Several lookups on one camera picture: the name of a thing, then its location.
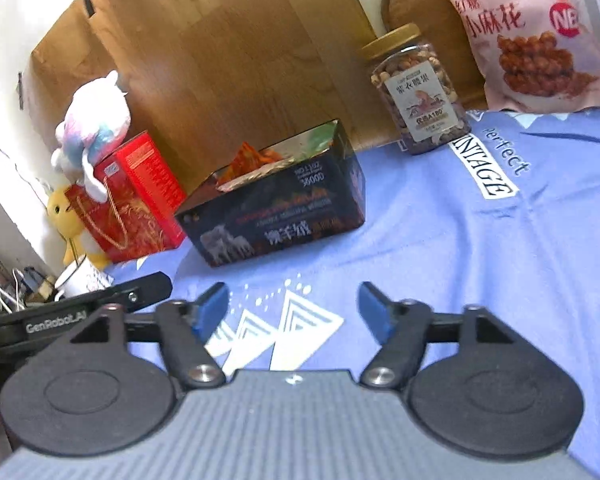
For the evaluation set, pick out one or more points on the right gripper own blue-tipped right finger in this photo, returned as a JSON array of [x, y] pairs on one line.
[[404, 330]]

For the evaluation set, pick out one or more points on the white mug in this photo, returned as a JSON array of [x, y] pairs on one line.
[[80, 277]]

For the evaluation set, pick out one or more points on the blue printed tablecloth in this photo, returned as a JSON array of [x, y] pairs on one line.
[[507, 219]]

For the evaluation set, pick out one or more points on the red spicy snack packet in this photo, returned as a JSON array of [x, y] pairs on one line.
[[246, 160]]

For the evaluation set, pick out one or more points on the pink snack bag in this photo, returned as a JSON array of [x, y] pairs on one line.
[[536, 56]]

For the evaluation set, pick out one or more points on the red gift bag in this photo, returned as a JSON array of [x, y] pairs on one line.
[[137, 219]]

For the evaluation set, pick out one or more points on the black sheep-print cardboard box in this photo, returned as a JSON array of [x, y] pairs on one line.
[[313, 188]]

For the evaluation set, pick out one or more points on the yellow plush toy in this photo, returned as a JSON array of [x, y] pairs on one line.
[[79, 241]]

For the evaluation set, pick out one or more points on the right gripper own blue-tipped left finger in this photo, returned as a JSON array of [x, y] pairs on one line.
[[99, 358]]

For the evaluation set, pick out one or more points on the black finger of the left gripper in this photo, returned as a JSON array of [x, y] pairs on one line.
[[147, 290]]

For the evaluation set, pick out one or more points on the pastel plush toy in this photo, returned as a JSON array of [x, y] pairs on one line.
[[95, 125]]

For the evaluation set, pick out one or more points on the glass nut jar gold lid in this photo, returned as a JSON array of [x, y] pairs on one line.
[[416, 89]]

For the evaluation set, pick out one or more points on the wooden board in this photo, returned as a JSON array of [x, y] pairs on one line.
[[202, 77]]

